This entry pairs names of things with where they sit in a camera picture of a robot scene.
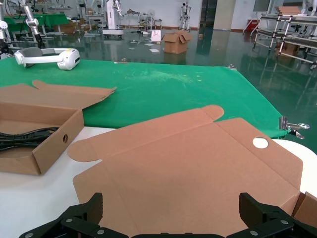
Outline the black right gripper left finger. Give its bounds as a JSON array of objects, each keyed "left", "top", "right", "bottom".
[{"left": 18, "top": 192, "right": 129, "bottom": 238}]

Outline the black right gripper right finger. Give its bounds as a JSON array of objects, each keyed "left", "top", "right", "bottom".
[{"left": 226, "top": 192, "right": 317, "bottom": 238}]

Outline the black power cable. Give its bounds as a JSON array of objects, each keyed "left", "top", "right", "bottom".
[{"left": 0, "top": 126, "right": 60, "bottom": 151}]

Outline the cardboard box with round hole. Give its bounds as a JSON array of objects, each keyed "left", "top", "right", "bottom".
[{"left": 67, "top": 104, "right": 317, "bottom": 238}]

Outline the open cardboard box with torn corner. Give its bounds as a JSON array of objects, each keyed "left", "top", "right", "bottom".
[{"left": 0, "top": 79, "right": 117, "bottom": 176}]

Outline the white VR headset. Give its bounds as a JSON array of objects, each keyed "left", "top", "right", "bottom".
[{"left": 14, "top": 48, "right": 81, "bottom": 71}]

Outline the green table cloth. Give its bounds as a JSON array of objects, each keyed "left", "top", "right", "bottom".
[{"left": 0, "top": 58, "right": 290, "bottom": 139}]

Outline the brown carton under rack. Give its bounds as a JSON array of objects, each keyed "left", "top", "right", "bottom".
[{"left": 275, "top": 41, "right": 300, "bottom": 58}]

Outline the metal pipe rack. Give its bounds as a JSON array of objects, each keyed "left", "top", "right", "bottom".
[{"left": 252, "top": 13, "right": 317, "bottom": 65}]

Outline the red floor container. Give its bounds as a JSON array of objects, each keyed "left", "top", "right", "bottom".
[{"left": 247, "top": 18, "right": 261, "bottom": 33}]

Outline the open brown shipping carton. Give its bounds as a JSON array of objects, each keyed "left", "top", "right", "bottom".
[{"left": 161, "top": 30, "right": 193, "bottom": 55}]

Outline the white machine on wheeled base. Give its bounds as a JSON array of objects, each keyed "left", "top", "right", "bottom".
[{"left": 102, "top": 0, "right": 124, "bottom": 38}]

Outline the distant green covered table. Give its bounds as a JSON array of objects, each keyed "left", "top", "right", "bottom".
[{"left": 3, "top": 12, "right": 70, "bottom": 28}]

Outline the stack of flat cardboard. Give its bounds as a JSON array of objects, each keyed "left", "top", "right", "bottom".
[{"left": 275, "top": 6, "right": 302, "bottom": 16}]

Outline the standing fan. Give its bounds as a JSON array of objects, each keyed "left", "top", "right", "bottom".
[{"left": 145, "top": 8, "right": 157, "bottom": 31}]

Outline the white humanoid robot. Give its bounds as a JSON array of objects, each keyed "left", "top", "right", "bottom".
[{"left": 179, "top": 1, "right": 193, "bottom": 32}]

